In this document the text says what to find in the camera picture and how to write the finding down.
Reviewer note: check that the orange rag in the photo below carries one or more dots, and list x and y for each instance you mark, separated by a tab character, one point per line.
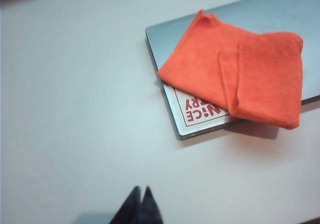
262	79

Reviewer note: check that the white Nice Try sticker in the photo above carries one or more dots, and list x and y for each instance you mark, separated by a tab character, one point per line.
182	114

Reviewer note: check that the silver Dell laptop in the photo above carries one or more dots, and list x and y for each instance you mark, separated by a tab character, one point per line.
250	12

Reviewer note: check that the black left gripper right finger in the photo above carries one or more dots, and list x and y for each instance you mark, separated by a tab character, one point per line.
150	209

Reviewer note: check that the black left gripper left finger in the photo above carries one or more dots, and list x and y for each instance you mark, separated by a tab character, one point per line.
130	209

